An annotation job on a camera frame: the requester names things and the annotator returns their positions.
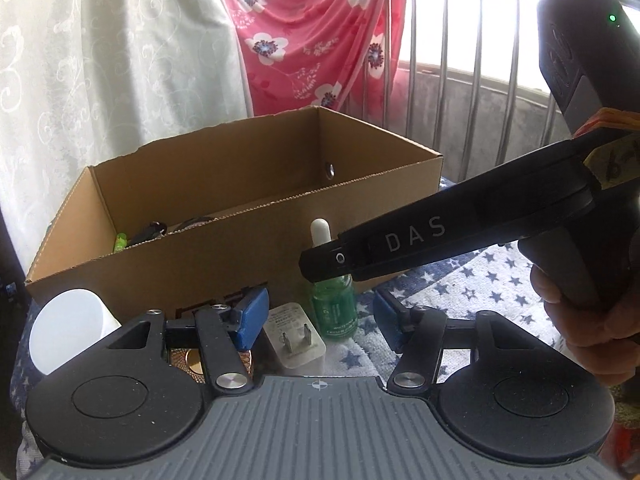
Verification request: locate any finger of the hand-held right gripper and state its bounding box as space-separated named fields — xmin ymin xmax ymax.
xmin=299 ymin=222 xmax=379 ymax=283

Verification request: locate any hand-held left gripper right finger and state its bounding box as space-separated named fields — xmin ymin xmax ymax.
xmin=372 ymin=290 xmax=536 ymax=396

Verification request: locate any green dropper bottle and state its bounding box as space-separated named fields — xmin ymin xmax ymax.
xmin=308 ymin=217 xmax=359 ymax=343

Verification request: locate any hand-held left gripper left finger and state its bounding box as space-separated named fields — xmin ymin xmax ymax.
xmin=107 ymin=287 xmax=271 ymax=396

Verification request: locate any person's right hand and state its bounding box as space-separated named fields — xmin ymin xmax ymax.
xmin=530 ymin=265 xmax=640 ymax=387

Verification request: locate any black jar with gold lid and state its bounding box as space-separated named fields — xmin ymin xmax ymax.
xmin=169 ymin=347 xmax=258 ymax=385

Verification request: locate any red plastic object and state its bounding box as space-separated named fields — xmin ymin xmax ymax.
xmin=615 ymin=420 xmax=640 ymax=462

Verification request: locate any pink floral cloth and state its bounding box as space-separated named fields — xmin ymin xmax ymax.
xmin=220 ymin=0 xmax=408 ymax=122

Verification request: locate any white charger plug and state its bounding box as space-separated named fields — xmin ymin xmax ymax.
xmin=262 ymin=302 xmax=328 ymax=377

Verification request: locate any printed brown cardboard box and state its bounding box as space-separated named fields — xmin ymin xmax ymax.
xmin=25 ymin=105 xmax=444 ymax=322

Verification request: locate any white patterned curtain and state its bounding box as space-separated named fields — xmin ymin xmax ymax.
xmin=0 ymin=0 xmax=251 ymax=281

